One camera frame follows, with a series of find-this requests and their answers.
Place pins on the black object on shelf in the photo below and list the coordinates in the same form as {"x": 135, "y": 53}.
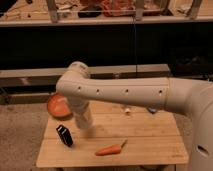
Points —
{"x": 90, "y": 11}

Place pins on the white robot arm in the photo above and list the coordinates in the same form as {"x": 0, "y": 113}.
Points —
{"x": 189, "y": 97}

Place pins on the grey metal bench rail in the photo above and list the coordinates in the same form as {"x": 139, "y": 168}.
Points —
{"x": 49, "y": 76}

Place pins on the red cloth on shelf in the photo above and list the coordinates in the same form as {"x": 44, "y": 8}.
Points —
{"x": 117, "y": 8}

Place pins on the blue sponge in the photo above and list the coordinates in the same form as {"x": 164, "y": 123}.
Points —
{"x": 152, "y": 110}

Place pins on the wooden slatted table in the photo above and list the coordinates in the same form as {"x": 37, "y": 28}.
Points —
{"x": 151, "y": 139}

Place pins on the orange bowl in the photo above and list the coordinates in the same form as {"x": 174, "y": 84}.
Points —
{"x": 57, "y": 106}

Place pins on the orange carrot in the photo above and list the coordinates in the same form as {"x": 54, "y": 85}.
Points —
{"x": 110, "y": 150}

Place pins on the white ceramic cup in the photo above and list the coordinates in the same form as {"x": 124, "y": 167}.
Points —
{"x": 84, "y": 120}

